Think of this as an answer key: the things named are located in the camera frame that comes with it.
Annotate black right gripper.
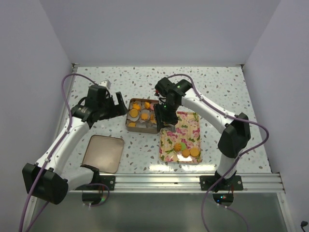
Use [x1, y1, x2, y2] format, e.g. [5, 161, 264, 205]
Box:
[154, 100, 180, 131]

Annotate round sandwich cookie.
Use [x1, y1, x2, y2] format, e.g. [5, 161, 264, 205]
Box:
[190, 147, 199, 157]
[128, 122, 136, 128]
[182, 149, 190, 158]
[129, 108, 139, 118]
[144, 102, 151, 109]

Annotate orange fish shaped cookie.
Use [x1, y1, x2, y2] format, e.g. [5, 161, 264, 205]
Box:
[132, 103, 140, 111]

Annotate orange flower cookie front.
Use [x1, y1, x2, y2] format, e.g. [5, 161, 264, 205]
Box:
[173, 143, 182, 152]

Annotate round sandwich cookie top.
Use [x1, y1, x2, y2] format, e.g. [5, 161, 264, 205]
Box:
[144, 102, 151, 109]

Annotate gold square cookie tin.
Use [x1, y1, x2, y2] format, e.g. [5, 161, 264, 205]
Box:
[125, 98, 159, 134]

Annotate floral rectangular tray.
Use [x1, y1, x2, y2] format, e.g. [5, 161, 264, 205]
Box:
[159, 112, 202, 164]

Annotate gold square tin lid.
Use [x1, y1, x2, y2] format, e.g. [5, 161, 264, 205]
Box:
[82, 135, 125, 174]

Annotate metal serving tongs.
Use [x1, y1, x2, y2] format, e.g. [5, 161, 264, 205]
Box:
[146, 122, 176, 133]

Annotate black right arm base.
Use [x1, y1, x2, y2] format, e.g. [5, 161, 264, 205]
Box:
[199, 175, 244, 192]

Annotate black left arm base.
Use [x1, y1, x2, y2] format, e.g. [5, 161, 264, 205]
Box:
[75, 175, 116, 191]

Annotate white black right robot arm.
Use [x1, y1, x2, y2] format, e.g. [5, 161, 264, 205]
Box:
[154, 77, 251, 190]

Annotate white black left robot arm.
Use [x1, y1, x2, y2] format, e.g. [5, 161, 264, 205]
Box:
[22, 80, 127, 204]

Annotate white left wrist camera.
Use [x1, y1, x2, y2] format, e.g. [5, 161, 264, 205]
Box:
[99, 80, 111, 89]

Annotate aluminium frame rail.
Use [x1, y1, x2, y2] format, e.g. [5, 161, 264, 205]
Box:
[24, 63, 290, 232]

